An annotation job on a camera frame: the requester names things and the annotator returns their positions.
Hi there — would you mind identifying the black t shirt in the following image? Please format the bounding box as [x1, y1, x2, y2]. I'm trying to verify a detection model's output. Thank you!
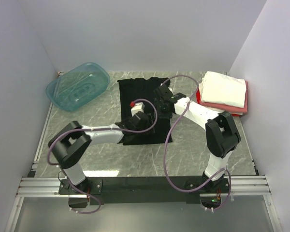
[118, 77, 171, 145]

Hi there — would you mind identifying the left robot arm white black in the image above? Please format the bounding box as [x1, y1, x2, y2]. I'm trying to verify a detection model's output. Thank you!
[48, 111, 158, 194]

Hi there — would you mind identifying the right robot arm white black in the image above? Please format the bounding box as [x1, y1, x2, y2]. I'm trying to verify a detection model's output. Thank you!
[154, 84, 241, 193]

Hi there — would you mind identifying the red folded t shirt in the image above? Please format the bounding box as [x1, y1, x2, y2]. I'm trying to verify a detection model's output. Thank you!
[196, 81, 248, 116]

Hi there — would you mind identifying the white folded t shirt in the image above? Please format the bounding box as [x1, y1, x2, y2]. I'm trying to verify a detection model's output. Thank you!
[199, 71, 247, 108]

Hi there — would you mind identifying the black base bar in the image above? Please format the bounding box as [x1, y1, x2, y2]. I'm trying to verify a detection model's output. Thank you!
[58, 176, 232, 206]

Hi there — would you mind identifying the teal plastic basket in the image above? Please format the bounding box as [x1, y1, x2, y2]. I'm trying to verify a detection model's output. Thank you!
[45, 62, 110, 112]

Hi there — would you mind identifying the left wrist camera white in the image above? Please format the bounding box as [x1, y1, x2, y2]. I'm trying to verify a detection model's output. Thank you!
[130, 102, 145, 116]

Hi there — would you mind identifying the aluminium rail left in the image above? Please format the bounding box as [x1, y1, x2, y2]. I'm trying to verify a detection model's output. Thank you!
[4, 71, 63, 232]

